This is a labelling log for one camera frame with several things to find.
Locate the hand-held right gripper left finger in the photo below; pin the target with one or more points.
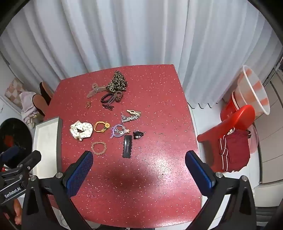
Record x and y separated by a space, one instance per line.
80 167

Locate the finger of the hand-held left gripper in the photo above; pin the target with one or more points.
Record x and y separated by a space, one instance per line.
11 152
31 158

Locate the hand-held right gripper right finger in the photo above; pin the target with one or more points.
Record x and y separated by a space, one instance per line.
197 167

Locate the grey rectangular tray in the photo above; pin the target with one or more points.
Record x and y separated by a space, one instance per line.
47 146

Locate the white dotted scrunchie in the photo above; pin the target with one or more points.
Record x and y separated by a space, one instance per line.
81 130

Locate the black scalloped snap clip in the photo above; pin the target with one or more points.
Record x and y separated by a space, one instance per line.
127 146

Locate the beige hair clip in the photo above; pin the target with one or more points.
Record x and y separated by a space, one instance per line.
134 112

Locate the person's left hand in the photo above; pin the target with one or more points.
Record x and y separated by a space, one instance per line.
17 209

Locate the white washing machine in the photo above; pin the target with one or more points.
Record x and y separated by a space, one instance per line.
15 135

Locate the dark red garment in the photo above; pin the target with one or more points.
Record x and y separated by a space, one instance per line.
235 150

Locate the lilac cloth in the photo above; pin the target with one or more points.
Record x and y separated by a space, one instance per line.
27 104

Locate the checkered cushion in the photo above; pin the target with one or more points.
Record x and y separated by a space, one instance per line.
14 90

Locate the brown slippers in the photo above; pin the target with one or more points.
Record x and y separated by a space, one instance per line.
43 97

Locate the pink plastic basin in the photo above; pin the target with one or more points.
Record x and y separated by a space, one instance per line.
254 141

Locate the small bronze hair clip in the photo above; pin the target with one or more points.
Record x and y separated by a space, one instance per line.
88 105

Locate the red bucket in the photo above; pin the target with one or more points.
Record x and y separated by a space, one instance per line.
227 110

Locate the red plastic chair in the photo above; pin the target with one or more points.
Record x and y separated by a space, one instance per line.
238 117

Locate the small black claw clip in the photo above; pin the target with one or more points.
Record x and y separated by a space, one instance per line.
138 135

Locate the black bow hair clip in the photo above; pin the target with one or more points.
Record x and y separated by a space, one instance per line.
108 107

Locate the silver sparkly hair clip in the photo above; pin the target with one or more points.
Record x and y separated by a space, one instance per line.
123 117

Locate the silver star hair clip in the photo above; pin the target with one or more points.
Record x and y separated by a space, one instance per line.
133 118

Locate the brown claw clip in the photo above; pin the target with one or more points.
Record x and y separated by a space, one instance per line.
95 90

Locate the beige cabinet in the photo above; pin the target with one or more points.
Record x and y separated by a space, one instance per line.
272 137

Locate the leopard print scrunchie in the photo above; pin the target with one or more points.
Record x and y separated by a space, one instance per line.
117 83

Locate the translucent plastic bin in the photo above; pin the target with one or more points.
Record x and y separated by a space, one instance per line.
252 88

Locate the white curtain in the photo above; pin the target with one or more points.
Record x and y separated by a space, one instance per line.
132 33

